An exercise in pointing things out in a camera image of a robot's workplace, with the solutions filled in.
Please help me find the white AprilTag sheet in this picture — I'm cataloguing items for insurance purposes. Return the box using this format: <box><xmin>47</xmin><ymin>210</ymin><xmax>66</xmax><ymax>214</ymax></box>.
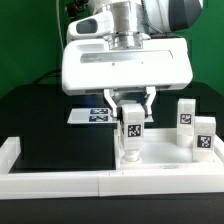
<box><xmin>67</xmin><ymin>104</ymin><xmax>153</xmax><ymax>124</ymax></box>

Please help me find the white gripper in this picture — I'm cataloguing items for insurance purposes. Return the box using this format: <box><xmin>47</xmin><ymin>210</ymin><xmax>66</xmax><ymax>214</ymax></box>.
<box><xmin>62</xmin><ymin>12</ymin><xmax>193</xmax><ymax>120</ymax></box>

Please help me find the white square tabletop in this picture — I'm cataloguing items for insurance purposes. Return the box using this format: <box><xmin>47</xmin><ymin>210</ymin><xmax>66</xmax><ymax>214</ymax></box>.
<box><xmin>114</xmin><ymin>128</ymin><xmax>224</xmax><ymax>169</ymax></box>

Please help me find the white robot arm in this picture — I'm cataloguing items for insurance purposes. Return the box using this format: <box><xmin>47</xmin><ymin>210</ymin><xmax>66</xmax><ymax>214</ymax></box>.
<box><xmin>62</xmin><ymin>0</ymin><xmax>203</xmax><ymax>118</ymax></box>

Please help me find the white hanging cable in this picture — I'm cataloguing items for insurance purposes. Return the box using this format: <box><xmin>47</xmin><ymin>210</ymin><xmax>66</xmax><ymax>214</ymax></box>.
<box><xmin>55</xmin><ymin>0</ymin><xmax>66</xmax><ymax>44</ymax></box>

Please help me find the white U-shaped fence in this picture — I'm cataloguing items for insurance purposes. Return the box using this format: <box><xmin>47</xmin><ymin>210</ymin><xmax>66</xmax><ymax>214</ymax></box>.
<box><xmin>0</xmin><ymin>137</ymin><xmax>224</xmax><ymax>200</ymax></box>

